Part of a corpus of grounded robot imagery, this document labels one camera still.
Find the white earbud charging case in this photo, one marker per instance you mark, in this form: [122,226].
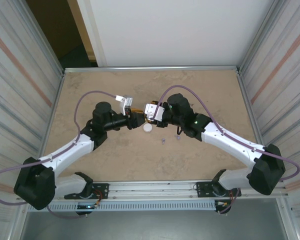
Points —
[147,128]

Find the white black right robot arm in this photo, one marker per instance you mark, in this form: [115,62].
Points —
[235,142]

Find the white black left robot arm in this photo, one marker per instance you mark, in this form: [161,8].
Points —
[65,152]

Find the beige door jamb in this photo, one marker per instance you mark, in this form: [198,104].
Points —
[86,32]

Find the aluminium table frame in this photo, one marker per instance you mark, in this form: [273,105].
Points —
[150,68]

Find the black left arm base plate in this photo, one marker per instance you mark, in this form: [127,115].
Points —
[101,190]

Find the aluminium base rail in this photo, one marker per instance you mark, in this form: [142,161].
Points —
[150,190]

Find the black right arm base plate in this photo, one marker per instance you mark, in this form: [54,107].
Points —
[203,188]

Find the aluminium corner post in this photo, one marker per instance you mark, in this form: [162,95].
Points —
[41,37]
[260,37]

